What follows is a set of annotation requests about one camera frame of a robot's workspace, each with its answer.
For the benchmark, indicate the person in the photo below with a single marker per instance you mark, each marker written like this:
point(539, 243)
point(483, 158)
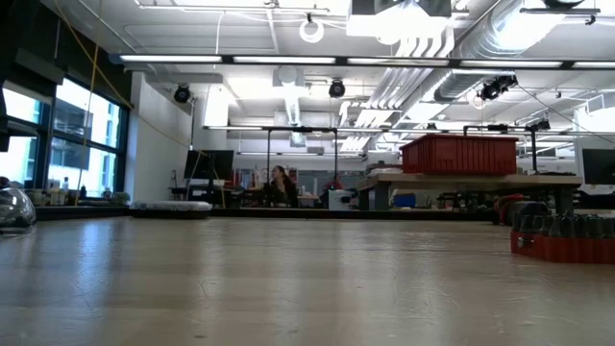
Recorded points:
point(281, 185)

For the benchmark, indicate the white appliance box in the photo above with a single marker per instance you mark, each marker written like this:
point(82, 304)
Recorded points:
point(340, 200)

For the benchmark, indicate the black monitor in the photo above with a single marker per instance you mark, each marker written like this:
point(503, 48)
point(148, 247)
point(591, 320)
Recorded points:
point(598, 165)
point(209, 165)

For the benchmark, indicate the blue bin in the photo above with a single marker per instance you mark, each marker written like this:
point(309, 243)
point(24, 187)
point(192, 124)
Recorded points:
point(404, 201)

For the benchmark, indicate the black desk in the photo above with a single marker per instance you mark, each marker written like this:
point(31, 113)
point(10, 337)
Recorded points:
point(202, 194)

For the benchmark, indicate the flat white tray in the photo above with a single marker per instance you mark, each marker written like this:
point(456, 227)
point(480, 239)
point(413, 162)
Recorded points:
point(168, 205)

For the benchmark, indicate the large red ribbed bin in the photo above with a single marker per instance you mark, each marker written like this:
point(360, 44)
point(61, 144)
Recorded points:
point(456, 156)

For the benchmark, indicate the wooden workbench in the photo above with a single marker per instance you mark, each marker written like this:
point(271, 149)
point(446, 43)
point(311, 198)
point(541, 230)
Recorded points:
point(471, 181)

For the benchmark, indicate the long ceiling light strip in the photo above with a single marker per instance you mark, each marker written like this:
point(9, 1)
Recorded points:
point(168, 58)

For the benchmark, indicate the grey red plastic piece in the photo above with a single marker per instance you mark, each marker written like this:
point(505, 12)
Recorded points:
point(528, 214)

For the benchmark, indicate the black equipment stand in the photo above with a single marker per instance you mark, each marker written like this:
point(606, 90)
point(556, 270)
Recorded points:
point(533, 144)

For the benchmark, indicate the red bit holder block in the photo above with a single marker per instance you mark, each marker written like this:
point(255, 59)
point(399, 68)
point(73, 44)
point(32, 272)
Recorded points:
point(562, 250)

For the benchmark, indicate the black eyeglasses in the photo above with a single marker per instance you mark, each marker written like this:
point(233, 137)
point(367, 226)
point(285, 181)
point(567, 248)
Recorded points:
point(17, 211)

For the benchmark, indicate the black ceiling camera rig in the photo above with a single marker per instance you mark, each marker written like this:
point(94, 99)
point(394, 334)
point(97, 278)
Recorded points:
point(495, 88)

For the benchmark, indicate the silver ceiling duct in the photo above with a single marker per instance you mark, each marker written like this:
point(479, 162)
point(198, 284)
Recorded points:
point(485, 33)

